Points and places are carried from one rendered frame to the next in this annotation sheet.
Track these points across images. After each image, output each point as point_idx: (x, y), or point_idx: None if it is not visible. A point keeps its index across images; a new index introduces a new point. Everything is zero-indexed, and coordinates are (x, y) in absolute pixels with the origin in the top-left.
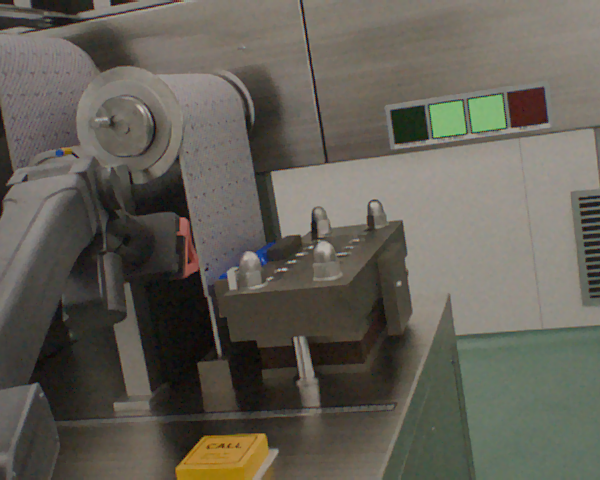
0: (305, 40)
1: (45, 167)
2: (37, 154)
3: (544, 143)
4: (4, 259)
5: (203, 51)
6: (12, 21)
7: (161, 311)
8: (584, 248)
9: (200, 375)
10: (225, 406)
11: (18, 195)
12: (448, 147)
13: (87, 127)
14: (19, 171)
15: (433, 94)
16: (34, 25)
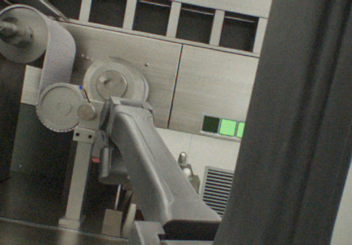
0: (176, 72)
1: (126, 100)
2: (49, 81)
3: (201, 141)
4: (161, 148)
5: (126, 59)
6: (46, 12)
7: (93, 178)
8: (204, 191)
9: (105, 215)
10: (120, 234)
11: (128, 112)
12: (160, 130)
13: (90, 78)
14: (113, 97)
15: (225, 114)
16: (46, 16)
